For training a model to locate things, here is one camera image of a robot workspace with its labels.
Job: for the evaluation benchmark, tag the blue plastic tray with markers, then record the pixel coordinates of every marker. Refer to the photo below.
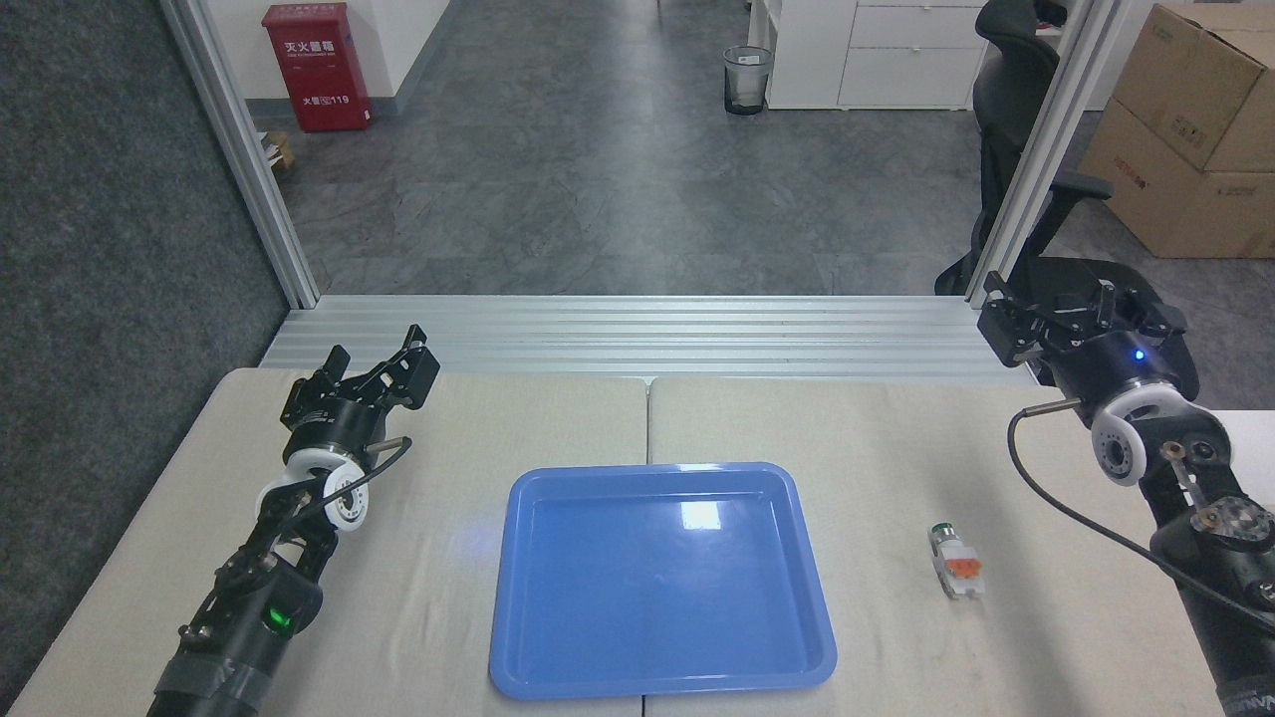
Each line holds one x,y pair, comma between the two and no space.
657,588

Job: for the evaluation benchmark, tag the black office chair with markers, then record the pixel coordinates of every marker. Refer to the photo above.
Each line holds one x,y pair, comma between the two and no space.
1011,90

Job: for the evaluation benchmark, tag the white drawer cabinet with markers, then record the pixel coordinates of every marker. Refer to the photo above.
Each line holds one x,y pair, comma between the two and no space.
877,60

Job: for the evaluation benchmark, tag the black mesh waste bin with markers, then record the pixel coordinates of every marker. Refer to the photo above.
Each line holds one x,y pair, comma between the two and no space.
747,82

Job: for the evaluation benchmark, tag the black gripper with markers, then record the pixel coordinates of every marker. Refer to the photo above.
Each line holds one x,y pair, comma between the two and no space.
1116,373
339,426

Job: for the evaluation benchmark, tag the small cardboard box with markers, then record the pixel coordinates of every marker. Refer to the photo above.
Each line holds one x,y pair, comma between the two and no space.
1195,90

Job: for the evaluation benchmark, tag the small brown paper carton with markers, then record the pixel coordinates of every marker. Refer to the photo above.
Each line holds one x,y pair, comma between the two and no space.
275,151

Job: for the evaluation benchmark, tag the silver aluminium rail base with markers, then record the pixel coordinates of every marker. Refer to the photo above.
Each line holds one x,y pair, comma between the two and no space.
647,339

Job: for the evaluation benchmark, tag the large cardboard box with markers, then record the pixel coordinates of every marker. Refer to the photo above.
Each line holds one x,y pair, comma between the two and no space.
1165,199

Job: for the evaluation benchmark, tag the red fire extinguisher box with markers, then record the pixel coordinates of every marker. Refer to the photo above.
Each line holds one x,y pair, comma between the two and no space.
317,70

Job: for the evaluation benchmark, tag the silver aluminium post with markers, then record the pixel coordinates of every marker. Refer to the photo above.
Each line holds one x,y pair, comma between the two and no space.
244,149
1046,149

